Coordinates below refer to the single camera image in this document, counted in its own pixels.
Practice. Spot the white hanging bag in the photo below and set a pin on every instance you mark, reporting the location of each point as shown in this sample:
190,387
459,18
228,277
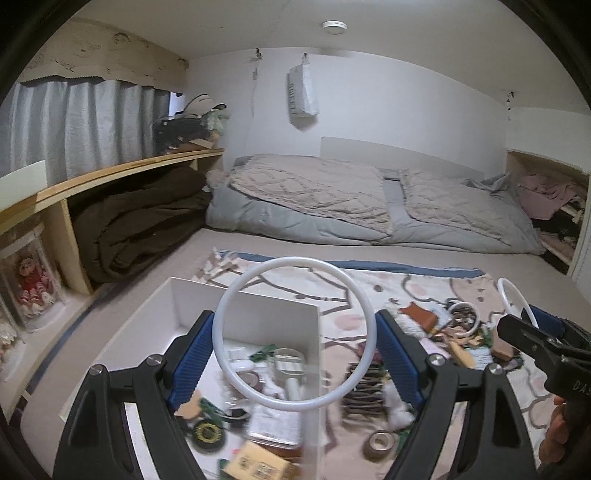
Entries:
302,92

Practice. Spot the beige quilted pillow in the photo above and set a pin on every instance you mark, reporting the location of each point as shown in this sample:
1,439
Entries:
452,203
314,194

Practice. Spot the grey curtain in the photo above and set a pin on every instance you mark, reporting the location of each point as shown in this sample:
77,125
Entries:
92,124

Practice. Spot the white cap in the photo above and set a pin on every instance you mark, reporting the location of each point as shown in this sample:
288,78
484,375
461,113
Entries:
201,101

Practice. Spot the person's right hand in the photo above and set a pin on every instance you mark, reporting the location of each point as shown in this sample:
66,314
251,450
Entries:
554,429

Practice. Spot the brown leather wallet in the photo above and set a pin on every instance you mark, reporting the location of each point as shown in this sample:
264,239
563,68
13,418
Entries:
418,318

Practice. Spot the beige printed curtain valance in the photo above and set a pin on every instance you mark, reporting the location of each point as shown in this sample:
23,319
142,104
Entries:
106,55

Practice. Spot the wooden square box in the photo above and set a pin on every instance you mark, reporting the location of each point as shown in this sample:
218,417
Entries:
503,351

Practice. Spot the doll in clear case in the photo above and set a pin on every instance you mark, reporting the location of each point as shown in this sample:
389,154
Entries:
32,281

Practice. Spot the white foam board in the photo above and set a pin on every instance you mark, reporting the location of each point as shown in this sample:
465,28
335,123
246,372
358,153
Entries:
23,177

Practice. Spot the wooden shelf unit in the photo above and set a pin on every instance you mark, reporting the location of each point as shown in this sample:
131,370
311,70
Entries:
115,168

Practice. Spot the brown hair claw clip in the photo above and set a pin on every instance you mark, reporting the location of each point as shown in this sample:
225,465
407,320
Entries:
364,392

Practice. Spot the white headboard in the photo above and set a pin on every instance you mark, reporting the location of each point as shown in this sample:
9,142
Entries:
392,152

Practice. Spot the white cardboard box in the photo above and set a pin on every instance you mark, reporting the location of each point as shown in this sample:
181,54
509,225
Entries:
258,314

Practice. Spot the black round tin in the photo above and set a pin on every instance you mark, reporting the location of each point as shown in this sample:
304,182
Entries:
207,434

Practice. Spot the brown tape roll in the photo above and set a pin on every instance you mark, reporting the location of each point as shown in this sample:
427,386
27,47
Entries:
381,450

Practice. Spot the round ceiling light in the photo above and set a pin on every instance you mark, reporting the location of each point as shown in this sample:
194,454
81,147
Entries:
334,25

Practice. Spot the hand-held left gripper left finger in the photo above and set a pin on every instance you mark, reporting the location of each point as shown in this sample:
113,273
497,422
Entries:
194,364

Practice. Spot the dark brown folded blanket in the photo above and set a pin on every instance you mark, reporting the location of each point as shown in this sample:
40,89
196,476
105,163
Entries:
138,226

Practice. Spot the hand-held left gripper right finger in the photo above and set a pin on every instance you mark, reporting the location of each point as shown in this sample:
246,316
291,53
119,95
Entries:
399,364

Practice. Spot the clear plastic container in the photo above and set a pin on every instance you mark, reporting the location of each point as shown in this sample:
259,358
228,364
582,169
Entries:
277,424

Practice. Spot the white fluffy pompom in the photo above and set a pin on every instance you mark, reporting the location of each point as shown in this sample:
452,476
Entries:
399,410

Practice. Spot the grey duvet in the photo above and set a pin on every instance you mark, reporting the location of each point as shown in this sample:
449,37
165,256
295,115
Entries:
277,226

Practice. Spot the pink clothes pile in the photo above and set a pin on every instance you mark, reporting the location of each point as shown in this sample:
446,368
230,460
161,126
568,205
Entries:
545,194

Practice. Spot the green plush toy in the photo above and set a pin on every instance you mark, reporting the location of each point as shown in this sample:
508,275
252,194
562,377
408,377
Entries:
216,121

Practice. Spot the yellow box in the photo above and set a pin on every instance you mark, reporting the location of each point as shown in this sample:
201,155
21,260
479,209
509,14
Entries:
258,464

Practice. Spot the heart-shaped wooden piece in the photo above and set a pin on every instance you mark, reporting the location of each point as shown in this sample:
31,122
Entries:
459,355

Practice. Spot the white foil packet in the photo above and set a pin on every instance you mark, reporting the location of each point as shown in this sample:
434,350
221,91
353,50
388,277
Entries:
482,359

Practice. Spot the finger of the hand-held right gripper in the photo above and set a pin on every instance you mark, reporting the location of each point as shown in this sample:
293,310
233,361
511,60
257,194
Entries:
521,332
547,319

